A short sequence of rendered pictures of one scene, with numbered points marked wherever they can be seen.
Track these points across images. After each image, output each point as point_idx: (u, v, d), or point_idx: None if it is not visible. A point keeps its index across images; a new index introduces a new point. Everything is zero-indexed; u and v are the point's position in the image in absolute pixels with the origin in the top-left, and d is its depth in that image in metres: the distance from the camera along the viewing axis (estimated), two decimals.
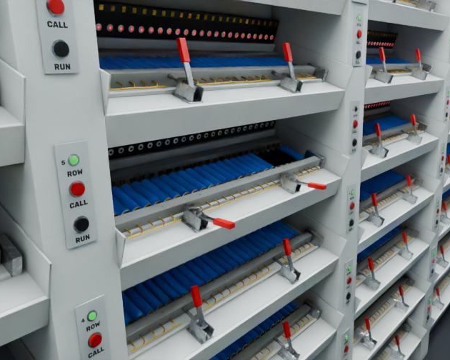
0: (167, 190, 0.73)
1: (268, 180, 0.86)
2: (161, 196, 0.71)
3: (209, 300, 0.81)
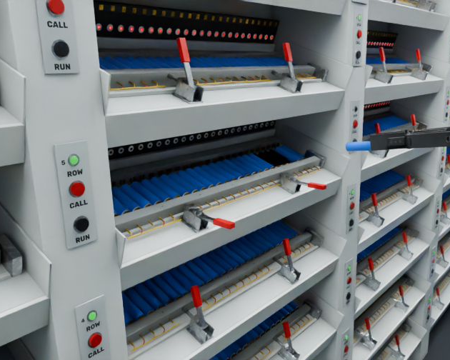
0: (167, 190, 0.73)
1: (268, 180, 0.86)
2: (161, 196, 0.71)
3: (209, 300, 0.81)
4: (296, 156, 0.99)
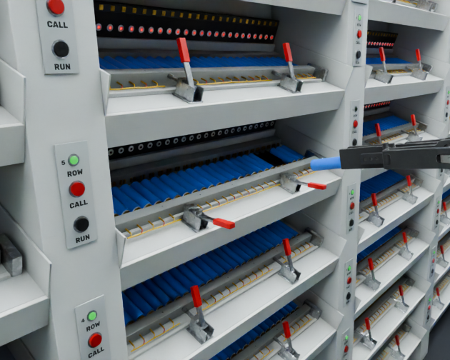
0: (167, 190, 0.73)
1: (268, 180, 0.86)
2: (161, 196, 0.71)
3: (209, 300, 0.81)
4: (296, 156, 0.99)
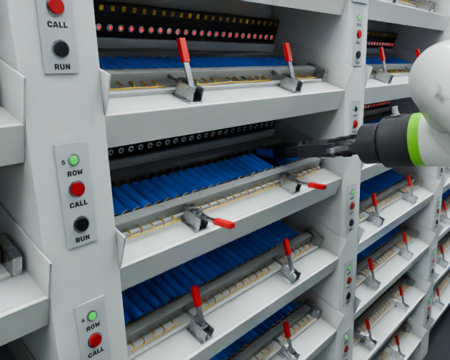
0: (167, 190, 0.73)
1: (268, 180, 0.86)
2: (161, 196, 0.71)
3: (209, 300, 0.81)
4: None
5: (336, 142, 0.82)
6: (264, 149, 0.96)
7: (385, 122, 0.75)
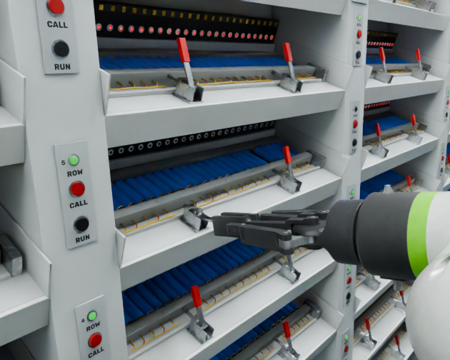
0: (161, 186, 0.73)
1: (261, 176, 0.87)
2: (156, 191, 0.71)
3: (209, 300, 0.81)
4: (291, 153, 0.99)
5: None
6: (261, 153, 0.97)
7: None
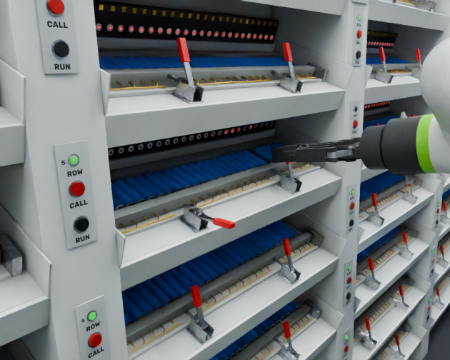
0: (161, 186, 0.74)
1: (261, 176, 0.87)
2: (156, 191, 0.72)
3: (209, 300, 0.81)
4: None
5: None
6: (261, 153, 0.97)
7: None
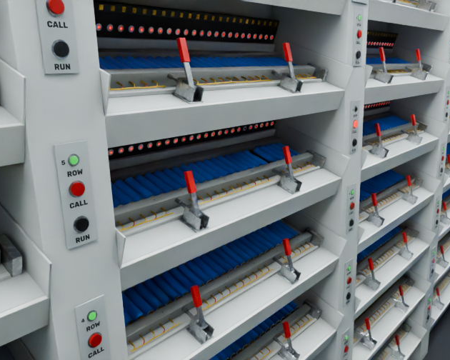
0: (161, 186, 0.74)
1: (261, 176, 0.87)
2: (156, 191, 0.72)
3: (209, 300, 0.81)
4: (291, 153, 0.99)
5: None
6: (261, 153, 0.97)
7: None
